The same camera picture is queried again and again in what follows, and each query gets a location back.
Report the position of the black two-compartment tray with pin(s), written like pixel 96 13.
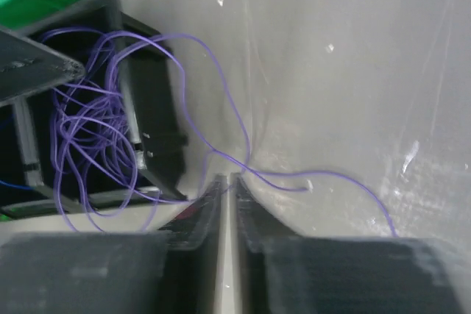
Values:
pixel 149 108

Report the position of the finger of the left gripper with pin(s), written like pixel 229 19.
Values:
pixel 28 67

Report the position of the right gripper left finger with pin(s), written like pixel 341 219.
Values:
pixel 170 270

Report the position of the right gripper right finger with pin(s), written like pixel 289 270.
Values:
pixel 282 271

